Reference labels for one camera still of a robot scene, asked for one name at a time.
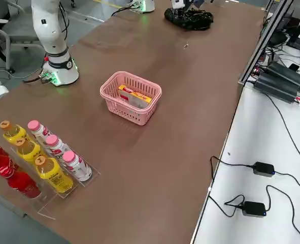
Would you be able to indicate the black power adapter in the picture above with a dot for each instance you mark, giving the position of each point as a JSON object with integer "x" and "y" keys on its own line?
{"x": 264, "y": 169}
{"x": 253, "y": 209}

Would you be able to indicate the black plastic bag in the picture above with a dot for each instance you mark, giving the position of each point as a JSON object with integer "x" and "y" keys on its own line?
{"x": 195, "y": 21}

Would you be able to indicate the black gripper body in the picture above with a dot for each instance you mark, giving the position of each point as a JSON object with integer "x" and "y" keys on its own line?
{"x": 179, "y": 12}

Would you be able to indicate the black finned power supply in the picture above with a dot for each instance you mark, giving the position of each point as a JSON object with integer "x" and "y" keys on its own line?
{"x": 289, "y": 73}
{"x": 276, "y": 89}

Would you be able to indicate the aluminium frame post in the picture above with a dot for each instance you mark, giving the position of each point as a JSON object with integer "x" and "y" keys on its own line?
{"x": 261, "y": 45}

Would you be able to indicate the blue cookie box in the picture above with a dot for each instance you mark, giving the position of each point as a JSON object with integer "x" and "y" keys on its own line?
{"x": 198, "y": 2}

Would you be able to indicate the pink plastic basket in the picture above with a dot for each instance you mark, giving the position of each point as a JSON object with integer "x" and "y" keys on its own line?
{"x": 114, "y": 104}

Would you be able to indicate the yellow wafer box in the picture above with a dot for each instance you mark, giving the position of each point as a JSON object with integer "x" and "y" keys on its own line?
{"x": 137, "y": 96}

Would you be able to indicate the pink-capped white bottle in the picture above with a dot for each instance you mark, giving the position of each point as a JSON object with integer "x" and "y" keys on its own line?
{"x": 57, "y": 146}
{"x": 38, "y": 130}
{"x": 76, "y": 166}

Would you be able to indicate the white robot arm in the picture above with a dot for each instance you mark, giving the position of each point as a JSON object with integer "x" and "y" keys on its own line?
{"x": 50, "y": 33}
{"x": 147, "y": 5}

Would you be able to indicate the orange-capped yellow bottle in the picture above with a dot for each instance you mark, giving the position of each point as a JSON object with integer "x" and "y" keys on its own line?
{"x": 29, "y": 151}
{"x": 12, "y": 133}
{"x": 54, "y": 175}

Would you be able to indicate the grey office chair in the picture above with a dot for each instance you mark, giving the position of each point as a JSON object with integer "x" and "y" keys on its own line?
{"x": 17, "y": 28}

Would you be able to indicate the clear acrylic bottle shelf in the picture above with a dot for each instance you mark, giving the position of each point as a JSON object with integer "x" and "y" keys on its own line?
{"x": 50, "y": 203}

